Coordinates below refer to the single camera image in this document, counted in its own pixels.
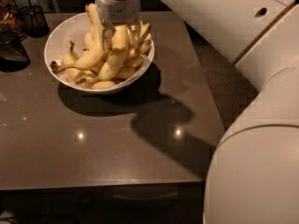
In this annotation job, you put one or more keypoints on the banana middle right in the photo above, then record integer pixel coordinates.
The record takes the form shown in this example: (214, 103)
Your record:
(132, 53)

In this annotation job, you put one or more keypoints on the banana bottom front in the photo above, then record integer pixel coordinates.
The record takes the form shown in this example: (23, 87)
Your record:
(98, 85)

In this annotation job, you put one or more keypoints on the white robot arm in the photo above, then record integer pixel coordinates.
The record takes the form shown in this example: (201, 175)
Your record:
(253, 177)

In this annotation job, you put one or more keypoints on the black mesh pen cup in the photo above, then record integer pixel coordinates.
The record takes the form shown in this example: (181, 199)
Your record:
(34, 21)

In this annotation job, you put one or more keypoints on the small banana right rim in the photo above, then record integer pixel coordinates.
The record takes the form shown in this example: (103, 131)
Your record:
(144, 47)

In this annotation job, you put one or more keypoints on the long banana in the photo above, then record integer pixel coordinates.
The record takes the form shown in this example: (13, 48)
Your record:
(95, 52)
(116, 58)

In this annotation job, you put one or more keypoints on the glass jar with snacks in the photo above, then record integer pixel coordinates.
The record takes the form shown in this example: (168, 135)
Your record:
(9, 15)

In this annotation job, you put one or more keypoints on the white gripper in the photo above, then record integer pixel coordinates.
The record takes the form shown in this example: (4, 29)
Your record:
(119, 9)

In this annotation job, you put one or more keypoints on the white bowl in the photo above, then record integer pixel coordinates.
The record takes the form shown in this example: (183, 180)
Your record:
(73, 30)

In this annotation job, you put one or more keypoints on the banana lower right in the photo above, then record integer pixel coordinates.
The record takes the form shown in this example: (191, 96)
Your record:
(136, 62)

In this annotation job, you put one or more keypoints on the banana upper right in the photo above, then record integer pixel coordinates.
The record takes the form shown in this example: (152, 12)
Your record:
(144, 32)

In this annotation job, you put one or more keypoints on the banana lower left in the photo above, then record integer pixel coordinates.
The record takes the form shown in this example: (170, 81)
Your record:
(69, 58)

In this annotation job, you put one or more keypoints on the dark glass container left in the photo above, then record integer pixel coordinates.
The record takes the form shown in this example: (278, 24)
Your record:
(13, 56)

